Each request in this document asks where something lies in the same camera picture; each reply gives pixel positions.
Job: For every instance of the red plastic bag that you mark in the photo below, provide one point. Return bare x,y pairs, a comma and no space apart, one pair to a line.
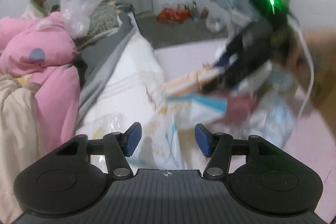
173,16

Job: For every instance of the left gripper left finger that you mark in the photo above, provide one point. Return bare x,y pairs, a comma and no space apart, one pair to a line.
117,147

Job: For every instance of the pink quilt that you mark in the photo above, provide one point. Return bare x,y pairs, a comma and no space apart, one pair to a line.
43,51

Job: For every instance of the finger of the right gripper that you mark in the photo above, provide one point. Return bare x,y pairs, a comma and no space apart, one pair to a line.
225,61

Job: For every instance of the person's right hand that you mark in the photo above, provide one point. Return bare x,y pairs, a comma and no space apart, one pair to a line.
296,61

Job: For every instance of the grey bedding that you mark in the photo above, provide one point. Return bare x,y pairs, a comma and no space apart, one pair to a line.
110,31

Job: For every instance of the plastic blue cloth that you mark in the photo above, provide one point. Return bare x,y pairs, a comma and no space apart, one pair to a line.
273,119

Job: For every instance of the seated person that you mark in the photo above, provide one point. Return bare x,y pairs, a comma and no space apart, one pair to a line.
37,9

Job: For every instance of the clear plastic bag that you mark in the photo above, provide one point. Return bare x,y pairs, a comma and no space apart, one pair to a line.
76,15

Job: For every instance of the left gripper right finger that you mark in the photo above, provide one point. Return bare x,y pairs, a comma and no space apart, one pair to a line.
217,147

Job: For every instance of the white blue patterned cloth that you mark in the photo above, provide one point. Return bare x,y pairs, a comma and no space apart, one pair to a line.
185,98

